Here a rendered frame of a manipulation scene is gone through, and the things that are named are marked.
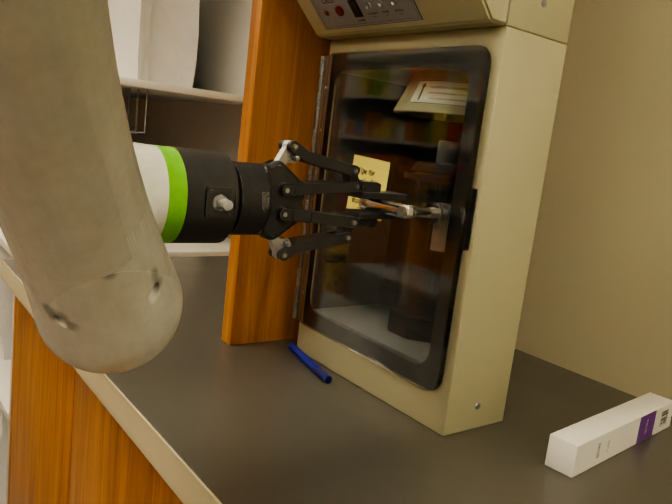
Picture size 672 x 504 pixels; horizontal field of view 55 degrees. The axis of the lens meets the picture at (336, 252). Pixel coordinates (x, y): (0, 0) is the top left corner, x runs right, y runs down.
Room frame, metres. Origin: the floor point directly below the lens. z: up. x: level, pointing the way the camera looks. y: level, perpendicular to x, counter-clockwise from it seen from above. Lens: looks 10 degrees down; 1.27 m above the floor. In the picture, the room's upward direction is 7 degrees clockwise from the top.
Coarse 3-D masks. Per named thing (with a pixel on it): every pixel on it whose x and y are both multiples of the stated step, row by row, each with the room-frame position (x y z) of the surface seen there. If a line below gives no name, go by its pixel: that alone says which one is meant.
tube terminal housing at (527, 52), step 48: (528, 0) 0.74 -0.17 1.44; (336, 48) 0.96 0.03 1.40; (384, 48) 0.88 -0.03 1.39; (528, 48) 0.75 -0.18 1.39; (528, 96) 0.76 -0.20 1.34; (480, 144) 0.73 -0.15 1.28; (528, 144) 0.77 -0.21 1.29; (480, 192) 0.73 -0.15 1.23; (528, 192) 0.78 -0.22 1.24; (480, 240) 0.73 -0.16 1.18; (528, 240) 0.79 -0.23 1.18; (480, 288) 0.74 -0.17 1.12; (480, 336) 0.75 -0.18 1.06; (384, 384) 0.81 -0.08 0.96; (480, 384) 0.76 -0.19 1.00
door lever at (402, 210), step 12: (360, 204) 0.79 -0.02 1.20; (372, 204) 0.77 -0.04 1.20; (384, 204) 0.75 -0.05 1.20; (396, 204) 0.74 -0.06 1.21; (408, 204) 0.73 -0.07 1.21; (432, 204) 0.76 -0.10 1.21; (396, 216) 0.74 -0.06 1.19; (408, 216) 0.72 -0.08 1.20; (420, 216) 0.74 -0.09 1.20; (432, 216) 0.75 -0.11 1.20
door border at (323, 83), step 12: (324, 72) 0.96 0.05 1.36; (324, 84) 0.96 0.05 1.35; (324, 96) 0.96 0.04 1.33; (324, 108) 0.95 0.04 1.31; (324, 120) 0.95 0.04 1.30; (480, 132) 0.73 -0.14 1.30; (312, 204) 0.96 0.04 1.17; (312, 228) 0.95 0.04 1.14; (300, 252) 0.96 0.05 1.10; (300, 264) 0.96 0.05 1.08; (300, 288) 0.96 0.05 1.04; (456, 288) 0.73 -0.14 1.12; (300, 300) 0.96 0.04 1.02; (300, 312) 0.96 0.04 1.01
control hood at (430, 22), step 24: (432, 0) 0.75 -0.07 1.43; (456, 0) 0.73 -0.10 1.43; (480, 0) 0.70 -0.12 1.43; (504, 0) 0.72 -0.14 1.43; (312, 24) 0.95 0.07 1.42; (384, 24) 0.84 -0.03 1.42; (408, 24) 0.81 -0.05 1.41; (432, 24) 0.78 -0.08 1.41; (456, 24) 0.75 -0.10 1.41; (480, 24) 0.74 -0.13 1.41
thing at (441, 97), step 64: (384, 64) 0.86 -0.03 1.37; (448, 64) 0.77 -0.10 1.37; (384, 128) 0.84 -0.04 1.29; (448, 128) 0.75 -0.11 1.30; (448, 192) 0.74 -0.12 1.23; (320, 256) 0.93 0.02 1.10; (384, 256) 0.82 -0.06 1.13; (448, 256) 0.73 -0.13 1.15; (320, 320) 0.92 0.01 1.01; (384, 320) 0.81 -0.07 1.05; (448, 320) 0.72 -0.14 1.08
